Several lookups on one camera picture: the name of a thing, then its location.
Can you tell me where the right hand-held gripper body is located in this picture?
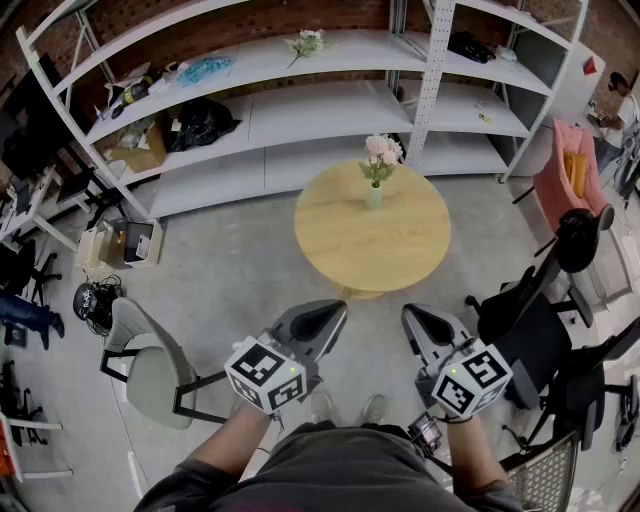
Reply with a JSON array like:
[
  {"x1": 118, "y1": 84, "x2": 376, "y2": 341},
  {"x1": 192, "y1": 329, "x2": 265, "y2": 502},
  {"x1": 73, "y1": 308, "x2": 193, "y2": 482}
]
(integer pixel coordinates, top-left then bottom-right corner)
[{"x1": 408, "y1": 337, "x2": 514, "y2": 421}]

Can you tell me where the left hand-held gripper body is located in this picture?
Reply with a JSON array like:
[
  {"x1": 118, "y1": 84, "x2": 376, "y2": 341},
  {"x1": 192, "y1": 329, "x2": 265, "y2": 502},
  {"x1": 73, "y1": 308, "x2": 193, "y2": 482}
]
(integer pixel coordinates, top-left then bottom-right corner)
[{"x1": 223, "y1": 324, "x2": 322, "y2": 416}]

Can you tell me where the pink flowers bouquet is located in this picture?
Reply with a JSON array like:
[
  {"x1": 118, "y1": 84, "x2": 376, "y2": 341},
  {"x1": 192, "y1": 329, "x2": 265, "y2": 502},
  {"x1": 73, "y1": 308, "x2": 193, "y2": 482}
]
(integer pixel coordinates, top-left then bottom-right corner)
[{"x1": 357, "y1": 133, "x2": 404, "y2": 190}]

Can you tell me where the person's right forearm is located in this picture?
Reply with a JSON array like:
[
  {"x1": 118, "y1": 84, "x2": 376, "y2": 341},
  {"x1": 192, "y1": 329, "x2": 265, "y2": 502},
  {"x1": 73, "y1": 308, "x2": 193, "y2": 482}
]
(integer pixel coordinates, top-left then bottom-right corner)
[{"x1": 442, "y1": 413, "x2": 509, "y2": 489}]

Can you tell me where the person's left forearm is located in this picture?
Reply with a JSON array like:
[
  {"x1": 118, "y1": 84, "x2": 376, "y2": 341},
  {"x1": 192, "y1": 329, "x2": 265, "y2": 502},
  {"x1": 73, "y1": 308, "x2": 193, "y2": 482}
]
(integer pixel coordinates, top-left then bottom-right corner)
[{"x1": 188, "y1": 399, "x2": 275, "y2": 484}]

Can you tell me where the black waist device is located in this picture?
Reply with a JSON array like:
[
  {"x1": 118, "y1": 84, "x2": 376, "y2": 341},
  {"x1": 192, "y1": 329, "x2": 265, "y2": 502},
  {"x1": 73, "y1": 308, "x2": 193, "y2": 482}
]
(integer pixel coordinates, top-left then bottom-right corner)
[{"x1": 406, "y1": 411, "x2": 445, "y2": 454}]

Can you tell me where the black office chair with headrest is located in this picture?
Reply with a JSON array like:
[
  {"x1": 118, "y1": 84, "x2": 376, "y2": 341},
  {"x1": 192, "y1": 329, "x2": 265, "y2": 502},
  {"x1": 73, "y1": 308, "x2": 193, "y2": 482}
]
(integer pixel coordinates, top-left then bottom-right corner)
[{"x1": 463, "y1": 203, "x2": 617, "y2": 412}]

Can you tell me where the person's left shoe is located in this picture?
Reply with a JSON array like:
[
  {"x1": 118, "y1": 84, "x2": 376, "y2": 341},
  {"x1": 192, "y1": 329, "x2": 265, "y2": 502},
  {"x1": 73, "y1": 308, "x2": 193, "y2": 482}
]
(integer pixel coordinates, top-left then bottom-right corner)
[{"x1": 308, "y1": 389, "x2": 334, "y2": 427}]

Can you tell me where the person's shoe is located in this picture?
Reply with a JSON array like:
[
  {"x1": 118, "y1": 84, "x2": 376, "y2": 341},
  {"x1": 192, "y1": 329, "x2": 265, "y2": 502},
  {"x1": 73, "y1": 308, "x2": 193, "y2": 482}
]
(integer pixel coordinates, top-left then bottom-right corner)
[
  {"x1": 308, "y1": 389, "x2": 334, "y2": 427},
  {"x1": 361, "y1": 393, "x2": 387, "y2": 426}
]

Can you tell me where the round wooden table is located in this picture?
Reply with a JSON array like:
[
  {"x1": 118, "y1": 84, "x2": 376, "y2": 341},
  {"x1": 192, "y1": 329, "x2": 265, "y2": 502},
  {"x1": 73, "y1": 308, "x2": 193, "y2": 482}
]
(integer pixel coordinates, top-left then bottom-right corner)
[{"x1": 293, "y1": 159, "x2": 453, "y2": 301}]

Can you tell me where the person's right shoe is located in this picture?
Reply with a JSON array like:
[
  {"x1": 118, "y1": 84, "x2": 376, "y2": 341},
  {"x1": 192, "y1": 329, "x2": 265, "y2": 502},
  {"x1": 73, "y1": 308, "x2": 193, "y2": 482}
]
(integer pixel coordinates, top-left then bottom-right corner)
[{"x1": 361, "y1": 393, "x2": 387, "y2": 426}]

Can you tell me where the grey upholstered chair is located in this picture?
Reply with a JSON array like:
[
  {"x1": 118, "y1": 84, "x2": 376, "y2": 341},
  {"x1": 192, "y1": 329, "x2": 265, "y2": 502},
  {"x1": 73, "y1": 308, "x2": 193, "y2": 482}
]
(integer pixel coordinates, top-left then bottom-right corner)
[{"x1": 99, "y1": 296, "x2": 232, "y2": 431}]

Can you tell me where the black swivel chair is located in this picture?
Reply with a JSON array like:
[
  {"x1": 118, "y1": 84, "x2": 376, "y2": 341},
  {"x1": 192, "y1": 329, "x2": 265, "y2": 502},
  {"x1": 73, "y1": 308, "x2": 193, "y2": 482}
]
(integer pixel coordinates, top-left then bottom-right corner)
[{"x1": 501, "y1": 319, "x2": 640, "y2": 454}]

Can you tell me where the grey mesh chair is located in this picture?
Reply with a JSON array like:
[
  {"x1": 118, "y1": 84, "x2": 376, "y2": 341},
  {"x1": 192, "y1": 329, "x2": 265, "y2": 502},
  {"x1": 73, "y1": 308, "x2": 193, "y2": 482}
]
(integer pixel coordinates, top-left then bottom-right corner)
[{"x1": 499, "y1": 428, "x2": 582, "y2": 512}]

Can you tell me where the person's dark shirt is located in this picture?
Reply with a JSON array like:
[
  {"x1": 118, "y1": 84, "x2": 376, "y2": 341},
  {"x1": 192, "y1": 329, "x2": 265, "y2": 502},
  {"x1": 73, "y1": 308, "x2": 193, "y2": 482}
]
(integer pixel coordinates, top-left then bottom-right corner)
[{"x1": 132, "y1": 419, "x2": 526, "y2": 512}]

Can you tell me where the white radiator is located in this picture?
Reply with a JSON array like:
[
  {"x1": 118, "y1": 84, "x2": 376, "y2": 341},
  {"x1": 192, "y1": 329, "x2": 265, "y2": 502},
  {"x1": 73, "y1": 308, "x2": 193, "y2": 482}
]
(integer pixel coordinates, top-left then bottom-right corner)
[{"x1": 568, "y1": 219, "x2": 640, "y2": 312}]

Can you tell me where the beige box with tablet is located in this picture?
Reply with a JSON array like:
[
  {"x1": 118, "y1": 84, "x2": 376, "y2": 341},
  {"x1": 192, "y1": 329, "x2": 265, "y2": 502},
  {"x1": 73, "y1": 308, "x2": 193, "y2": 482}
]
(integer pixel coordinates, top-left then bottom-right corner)
[{"x1": 74, "y1": 216, "x2": 165, "y2": 270}]

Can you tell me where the pink armchair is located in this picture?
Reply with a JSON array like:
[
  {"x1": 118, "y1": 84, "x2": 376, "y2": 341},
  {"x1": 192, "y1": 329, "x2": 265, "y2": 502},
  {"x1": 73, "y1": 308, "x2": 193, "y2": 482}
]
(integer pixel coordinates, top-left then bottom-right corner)
[{"x1": 531, "y1": 118, "x2": 610, "y2": 235}]

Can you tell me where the narrow white shelving unit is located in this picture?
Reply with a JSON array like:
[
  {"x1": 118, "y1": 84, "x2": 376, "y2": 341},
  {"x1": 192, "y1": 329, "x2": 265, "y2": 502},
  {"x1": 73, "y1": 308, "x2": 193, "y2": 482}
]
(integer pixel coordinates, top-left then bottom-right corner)
[{"x1": 389, "y1": 0, "x2": 590, "y2": 184}]

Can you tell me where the yellow cushion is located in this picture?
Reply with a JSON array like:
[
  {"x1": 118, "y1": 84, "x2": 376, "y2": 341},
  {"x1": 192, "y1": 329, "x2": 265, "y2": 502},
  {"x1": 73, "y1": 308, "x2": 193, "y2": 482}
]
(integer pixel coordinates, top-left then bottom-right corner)
[{"x1": 562, "y1": 149, "x2": 588, "y2": 197}]

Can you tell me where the wide white shelving unit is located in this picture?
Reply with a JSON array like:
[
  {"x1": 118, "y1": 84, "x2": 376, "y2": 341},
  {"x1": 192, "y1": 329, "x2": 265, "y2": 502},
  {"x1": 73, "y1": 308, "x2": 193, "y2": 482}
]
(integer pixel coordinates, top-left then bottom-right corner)
[{"x1": 14, "y1": 0, "x2": 439, "y2": 222}]

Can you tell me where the black plastic bag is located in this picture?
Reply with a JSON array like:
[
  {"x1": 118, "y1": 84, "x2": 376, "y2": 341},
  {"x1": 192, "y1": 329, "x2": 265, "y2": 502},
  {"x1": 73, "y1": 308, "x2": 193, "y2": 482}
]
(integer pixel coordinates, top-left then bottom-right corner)
[{"x1": 166, "y1": 96, "x2": 243, "y2": 154}]

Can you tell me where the brown cardboard box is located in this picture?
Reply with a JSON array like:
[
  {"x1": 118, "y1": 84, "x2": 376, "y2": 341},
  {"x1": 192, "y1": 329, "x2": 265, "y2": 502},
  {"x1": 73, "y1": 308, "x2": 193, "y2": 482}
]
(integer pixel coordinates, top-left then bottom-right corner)
[{"x1": 93, "y1": 115, "x2": 169, "y2": 175}]

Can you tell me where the white desk with orange item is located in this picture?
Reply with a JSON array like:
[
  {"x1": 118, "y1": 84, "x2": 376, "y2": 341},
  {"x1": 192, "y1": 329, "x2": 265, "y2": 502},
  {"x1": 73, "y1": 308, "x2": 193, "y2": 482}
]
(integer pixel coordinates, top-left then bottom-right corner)
[{"x1": 0, "y1": 408, "x2": 75, "y2": 484}]

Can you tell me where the black chair with star base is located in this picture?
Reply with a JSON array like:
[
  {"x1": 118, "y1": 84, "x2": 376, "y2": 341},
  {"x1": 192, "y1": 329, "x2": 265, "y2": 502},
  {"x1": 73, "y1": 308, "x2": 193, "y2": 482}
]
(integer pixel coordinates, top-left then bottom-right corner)
[{"x1": 0, "y1": 238, "x2": 64, "y2": 307}]

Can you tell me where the white cabinet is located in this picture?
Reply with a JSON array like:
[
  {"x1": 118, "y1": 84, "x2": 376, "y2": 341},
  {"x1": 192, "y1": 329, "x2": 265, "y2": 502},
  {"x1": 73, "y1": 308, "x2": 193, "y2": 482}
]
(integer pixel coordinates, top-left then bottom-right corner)
[{"x1": 563, "y1": 41, "x2": 608, "y2": 129}]

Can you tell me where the blue plastic packet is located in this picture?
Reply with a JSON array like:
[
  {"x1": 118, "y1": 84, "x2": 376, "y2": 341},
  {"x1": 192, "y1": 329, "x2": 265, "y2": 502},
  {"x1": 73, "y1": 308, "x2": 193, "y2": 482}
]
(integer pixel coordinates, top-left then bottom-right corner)
[{"x1": 176, "y1": 55, "x2": 237, "y2": 87}]

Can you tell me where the clutter pile on shelf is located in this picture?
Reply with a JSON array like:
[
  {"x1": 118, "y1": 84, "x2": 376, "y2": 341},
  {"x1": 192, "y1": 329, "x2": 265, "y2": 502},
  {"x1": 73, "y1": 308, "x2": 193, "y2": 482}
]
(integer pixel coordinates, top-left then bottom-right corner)
[{"x1": 101, "y1": 61, "x2": 175, "y2": 121}]

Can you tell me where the white artificial flower sprig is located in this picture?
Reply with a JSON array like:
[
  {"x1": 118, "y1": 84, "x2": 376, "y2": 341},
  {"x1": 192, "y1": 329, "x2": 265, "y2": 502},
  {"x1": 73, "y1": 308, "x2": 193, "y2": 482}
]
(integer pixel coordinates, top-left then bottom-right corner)
[{"x1": 283, "y1": 28, "x2": 327, "y2": 71}]

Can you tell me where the black bundle on shelf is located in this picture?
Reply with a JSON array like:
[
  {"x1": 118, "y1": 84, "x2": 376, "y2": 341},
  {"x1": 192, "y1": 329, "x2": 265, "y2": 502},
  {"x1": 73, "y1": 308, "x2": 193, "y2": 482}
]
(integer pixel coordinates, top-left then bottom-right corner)
[{"x1": 446, "y1": 30, "x2": 497, "y2": 65}]

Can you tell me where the black monitor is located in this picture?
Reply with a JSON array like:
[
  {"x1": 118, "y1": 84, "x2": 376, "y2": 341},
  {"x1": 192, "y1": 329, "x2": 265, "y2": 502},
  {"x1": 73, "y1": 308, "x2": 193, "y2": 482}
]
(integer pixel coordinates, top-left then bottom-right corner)
[{"x1": 0, "y1": 51, "x2": 84, "y2": 182}]

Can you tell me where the black cable tangle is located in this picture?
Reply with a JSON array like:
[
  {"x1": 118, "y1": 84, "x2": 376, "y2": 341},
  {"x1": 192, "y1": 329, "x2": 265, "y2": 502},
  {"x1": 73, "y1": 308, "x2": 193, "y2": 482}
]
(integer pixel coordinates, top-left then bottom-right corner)
[{"x1": 71, "y1": 273, "x2": 125, "y2": 337}]

